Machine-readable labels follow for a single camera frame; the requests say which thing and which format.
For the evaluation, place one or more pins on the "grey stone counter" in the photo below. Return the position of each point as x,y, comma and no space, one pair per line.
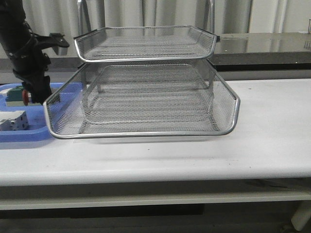
257,56

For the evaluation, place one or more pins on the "white table leg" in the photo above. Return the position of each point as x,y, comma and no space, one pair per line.
302,215

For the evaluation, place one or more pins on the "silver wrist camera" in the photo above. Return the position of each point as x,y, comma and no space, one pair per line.
60,44

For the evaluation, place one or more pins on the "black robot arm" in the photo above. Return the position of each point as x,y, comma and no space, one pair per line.
15,32

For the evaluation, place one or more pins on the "green terminal block module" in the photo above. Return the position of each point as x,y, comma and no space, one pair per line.
14,97

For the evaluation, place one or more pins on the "mesh tray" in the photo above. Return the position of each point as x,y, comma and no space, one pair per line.
187,98
145,43

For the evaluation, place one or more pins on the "red emergency stop button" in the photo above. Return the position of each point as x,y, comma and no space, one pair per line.
26,97

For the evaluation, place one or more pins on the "white circuit breaker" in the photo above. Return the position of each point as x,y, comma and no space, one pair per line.
13,121

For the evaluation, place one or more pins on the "blue plastic tray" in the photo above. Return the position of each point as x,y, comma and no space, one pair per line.
37,130

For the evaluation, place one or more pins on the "grey metal rack frame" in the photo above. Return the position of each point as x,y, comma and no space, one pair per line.
83,19

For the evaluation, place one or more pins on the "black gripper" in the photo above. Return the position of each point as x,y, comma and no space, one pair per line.
30,66

